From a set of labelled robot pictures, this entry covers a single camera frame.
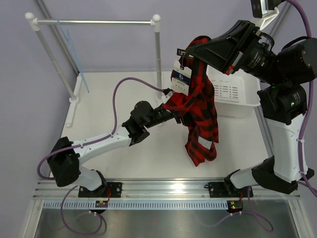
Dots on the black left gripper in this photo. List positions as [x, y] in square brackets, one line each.
[177, 118]

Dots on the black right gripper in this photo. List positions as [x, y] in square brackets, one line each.
[224, 53]

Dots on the red black plaid shirt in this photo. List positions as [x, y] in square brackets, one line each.
[197, 108]

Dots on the light blue wire hanger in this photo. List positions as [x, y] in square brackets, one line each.
[67, 37]

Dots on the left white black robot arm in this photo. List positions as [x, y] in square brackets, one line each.
[68, 157]

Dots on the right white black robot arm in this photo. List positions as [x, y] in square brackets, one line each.
[284, 102]

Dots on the white plastic basket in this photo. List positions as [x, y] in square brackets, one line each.
[235, 94]

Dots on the white metal clothes rack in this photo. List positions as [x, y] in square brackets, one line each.
[74, 95]

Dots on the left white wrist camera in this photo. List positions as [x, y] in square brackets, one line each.
[168, 92]

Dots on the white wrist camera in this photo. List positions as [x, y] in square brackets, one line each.
[168, 92]
[264, 12]

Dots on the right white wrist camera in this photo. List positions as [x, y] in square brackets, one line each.
[264, 12]

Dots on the aluminium mounting rail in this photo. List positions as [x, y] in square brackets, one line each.
[143, 189]

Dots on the white slotted cable duct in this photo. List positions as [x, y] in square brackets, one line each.
[139, 205]

